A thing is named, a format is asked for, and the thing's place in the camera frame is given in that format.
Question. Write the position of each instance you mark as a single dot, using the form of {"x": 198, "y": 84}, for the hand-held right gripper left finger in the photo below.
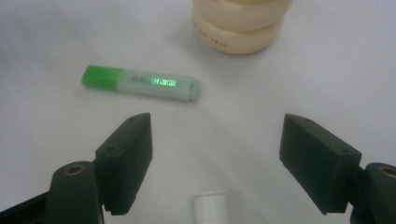
{"x": 124, "y": 161}

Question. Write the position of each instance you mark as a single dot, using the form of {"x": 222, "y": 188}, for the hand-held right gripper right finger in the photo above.
{"x": 317, "y": 161}

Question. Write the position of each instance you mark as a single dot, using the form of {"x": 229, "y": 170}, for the white table mat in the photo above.
{"x": 280, "y": 93}

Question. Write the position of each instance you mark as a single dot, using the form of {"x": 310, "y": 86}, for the cream ringed pen holder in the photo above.
{"x": 239, "y": 28}

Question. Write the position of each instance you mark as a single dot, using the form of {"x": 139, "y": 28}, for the green highlighter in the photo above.
{"x": 140, "y": 83}

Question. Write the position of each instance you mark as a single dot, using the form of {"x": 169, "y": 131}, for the white marker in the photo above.
{"x": 210, "y": 208}

